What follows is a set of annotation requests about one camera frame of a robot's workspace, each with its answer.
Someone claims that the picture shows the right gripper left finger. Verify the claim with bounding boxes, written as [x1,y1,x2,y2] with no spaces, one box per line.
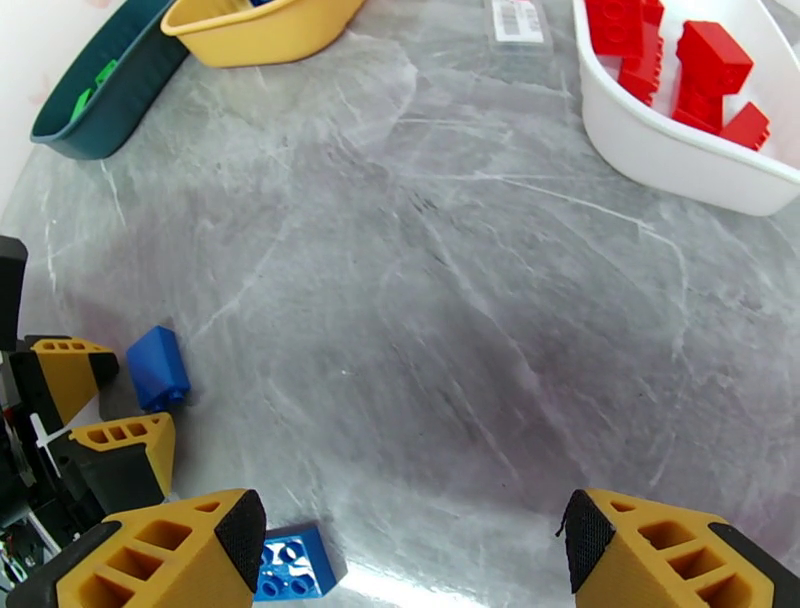
[0,488,268,608]

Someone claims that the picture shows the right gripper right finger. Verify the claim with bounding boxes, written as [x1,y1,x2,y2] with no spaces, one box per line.
[556,488,800,608]

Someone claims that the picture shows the dark teal plastic container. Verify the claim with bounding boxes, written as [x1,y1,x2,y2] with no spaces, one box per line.
[29,0,192,162]

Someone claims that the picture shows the yellow plastic container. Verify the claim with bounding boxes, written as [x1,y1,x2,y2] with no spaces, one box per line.
[160,0,367,69]

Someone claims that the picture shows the white plastic container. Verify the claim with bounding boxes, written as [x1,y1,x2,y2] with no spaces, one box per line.
[571,0,800,218]

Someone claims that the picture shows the small clear packet red label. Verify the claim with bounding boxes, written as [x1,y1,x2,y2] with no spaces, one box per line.
[484,0,554,48]

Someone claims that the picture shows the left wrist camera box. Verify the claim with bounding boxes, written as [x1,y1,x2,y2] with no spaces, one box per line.
[0,236,29,351]

